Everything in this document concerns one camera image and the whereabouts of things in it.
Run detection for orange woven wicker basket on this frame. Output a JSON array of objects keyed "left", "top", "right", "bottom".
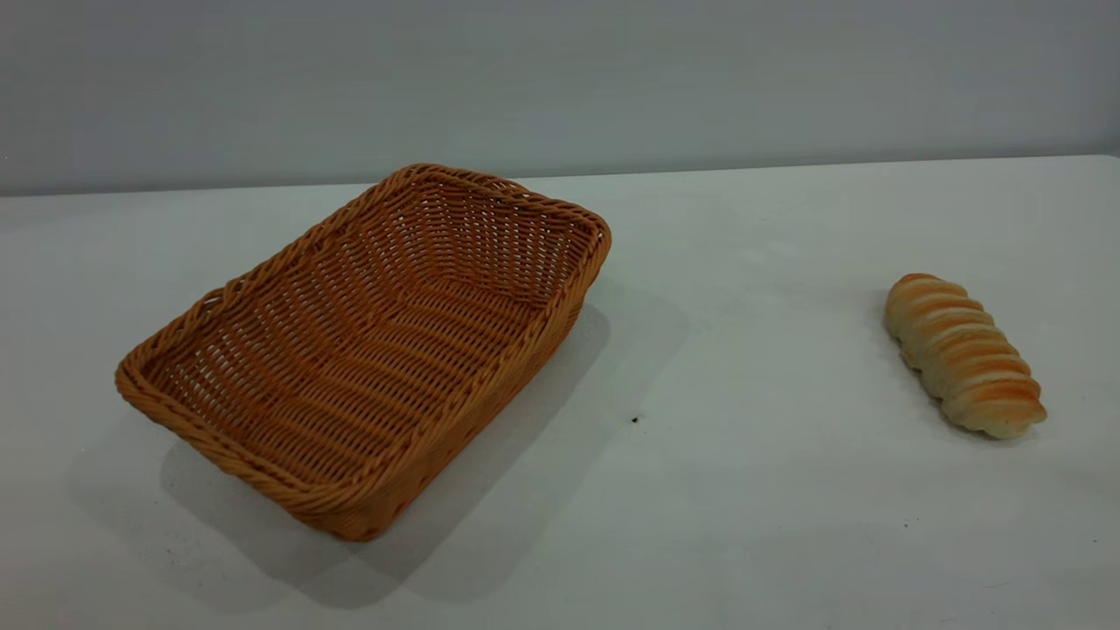
[{"left": 115, "top": 163, "right": 613, "bottom": 543}]

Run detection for long ridged bread roll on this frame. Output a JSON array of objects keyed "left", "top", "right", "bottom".
[{"left": 883, "top": 273, "right": 1048, "bottom": 440}]

